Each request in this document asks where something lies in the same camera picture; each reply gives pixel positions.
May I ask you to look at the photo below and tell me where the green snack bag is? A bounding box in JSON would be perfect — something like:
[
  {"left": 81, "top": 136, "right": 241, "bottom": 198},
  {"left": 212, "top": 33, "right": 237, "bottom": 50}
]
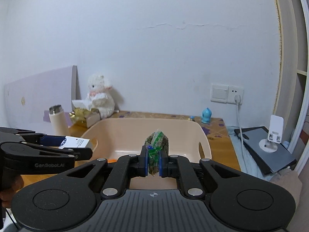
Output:
[{"left": 144, "top": 129, "right": 169, "bottom": 176}]

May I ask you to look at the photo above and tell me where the orange sock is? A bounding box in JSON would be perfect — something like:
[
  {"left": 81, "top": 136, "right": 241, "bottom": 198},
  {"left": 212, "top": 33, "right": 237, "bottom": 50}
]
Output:
[{"left": 107, "top": 159, "right": 117, "bottom": 163}]

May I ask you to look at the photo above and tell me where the person's left hand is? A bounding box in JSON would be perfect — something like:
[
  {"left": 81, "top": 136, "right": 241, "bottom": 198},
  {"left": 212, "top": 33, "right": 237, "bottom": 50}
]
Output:
[{"left": 1, "top": 175, "right": 24, "bottom": 208}]

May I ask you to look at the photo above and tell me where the beige plastic storage basket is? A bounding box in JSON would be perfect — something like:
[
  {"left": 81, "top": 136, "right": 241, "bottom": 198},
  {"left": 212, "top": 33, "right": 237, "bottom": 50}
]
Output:
[{"left": 81, "top": 118, "right": 212, "bottom": 196}]

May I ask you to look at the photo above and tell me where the lilac headboard panel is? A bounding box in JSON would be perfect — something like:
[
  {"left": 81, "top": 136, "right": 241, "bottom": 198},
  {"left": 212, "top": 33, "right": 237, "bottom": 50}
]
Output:
[{"left": 4, "top": 66, "right": 77, "bottom": 135}]

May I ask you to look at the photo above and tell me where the cream thermos bottle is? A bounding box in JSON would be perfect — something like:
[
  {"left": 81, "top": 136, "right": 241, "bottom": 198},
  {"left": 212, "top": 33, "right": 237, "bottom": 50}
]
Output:
[{"left": 49, "top": 105, "right": 70, "bottom": 136}]

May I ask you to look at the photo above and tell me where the blue bird figurine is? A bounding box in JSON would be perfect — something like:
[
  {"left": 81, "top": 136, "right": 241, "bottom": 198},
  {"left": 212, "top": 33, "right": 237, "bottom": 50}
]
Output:
[{"left": 201, "top": 107, "right": 212, "bottom": 124}]

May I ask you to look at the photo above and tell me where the gold tissue box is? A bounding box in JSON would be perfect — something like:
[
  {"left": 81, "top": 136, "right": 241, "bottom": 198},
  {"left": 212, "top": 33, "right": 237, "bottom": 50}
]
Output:
[{"left": 69, "top": 100, "right": 101, "bottom": 128}]

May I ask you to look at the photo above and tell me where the light blue blanket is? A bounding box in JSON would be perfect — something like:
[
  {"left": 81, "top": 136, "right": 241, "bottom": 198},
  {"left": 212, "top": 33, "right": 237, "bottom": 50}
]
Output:
[{"left": 227, "top": 126, "right": 258, "bottom": 176}]

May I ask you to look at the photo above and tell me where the white plush lamb toy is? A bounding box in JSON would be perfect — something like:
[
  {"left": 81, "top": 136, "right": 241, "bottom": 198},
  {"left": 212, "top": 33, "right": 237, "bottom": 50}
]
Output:
[{"left": 87, "top": 74, "right": 115, "bottom": 119}]

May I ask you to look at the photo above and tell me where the grey laptop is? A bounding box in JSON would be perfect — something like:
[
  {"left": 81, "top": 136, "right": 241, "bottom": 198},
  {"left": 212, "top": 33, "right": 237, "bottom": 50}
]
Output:
[{"left": 242, "top": 126, "right": 296, "bottom": 175}]

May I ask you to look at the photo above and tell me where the white phone stand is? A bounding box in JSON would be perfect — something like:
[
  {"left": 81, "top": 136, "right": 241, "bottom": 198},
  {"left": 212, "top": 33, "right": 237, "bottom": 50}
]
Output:
[{"left": 259, "top": 115, "right": 284, "bottom": 153}]

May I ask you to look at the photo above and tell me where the beige grey clothing pile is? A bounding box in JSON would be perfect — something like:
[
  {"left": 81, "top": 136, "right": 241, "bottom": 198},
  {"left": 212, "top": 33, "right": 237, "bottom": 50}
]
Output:
[{"left": 270, "top": 168, "right": 303, "bottom": 207}]

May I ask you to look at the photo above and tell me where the white wall switch socket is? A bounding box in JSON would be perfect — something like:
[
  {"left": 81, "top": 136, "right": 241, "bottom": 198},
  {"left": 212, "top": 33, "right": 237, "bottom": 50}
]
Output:
[{"left": 211, "top": 84, "right": 244, "bottom": 105}]

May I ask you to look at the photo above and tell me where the white power cable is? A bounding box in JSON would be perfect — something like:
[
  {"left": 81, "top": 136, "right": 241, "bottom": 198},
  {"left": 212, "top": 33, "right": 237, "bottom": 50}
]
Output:
[{"left": 233, "top": 95, "right": 249, "bottom": 175}]

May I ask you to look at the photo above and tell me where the white door frame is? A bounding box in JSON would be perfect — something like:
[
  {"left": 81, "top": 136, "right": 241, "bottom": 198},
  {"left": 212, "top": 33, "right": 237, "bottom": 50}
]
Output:
[{"left": 289, "top": 0, "right": 308, "bottom": 161}]

